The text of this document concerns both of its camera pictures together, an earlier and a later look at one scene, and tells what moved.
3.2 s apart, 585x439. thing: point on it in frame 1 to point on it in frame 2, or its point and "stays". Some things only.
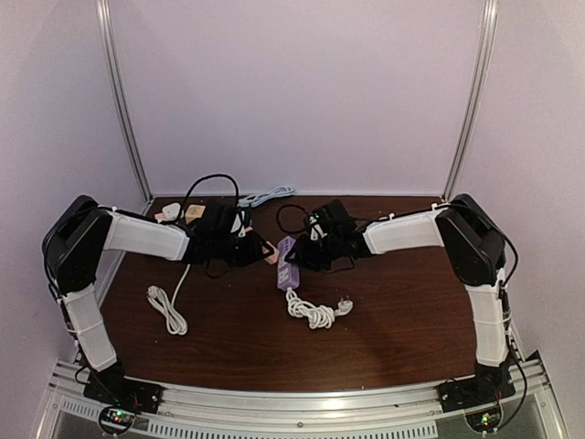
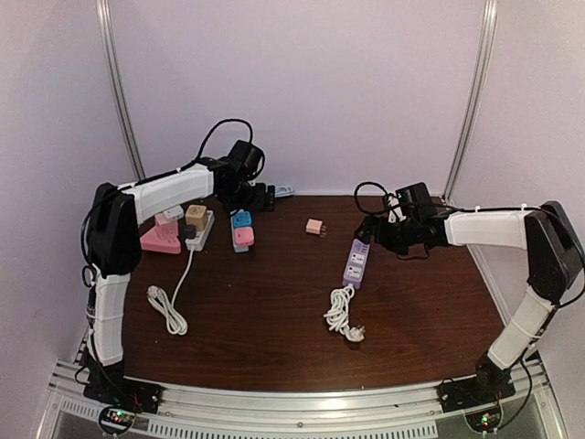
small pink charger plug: x=272 y=259 to x=315 y=227
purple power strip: x=288 y=273 to x=356 y=263
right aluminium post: x=489 y=21 stays
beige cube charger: x=194 y=211 stays
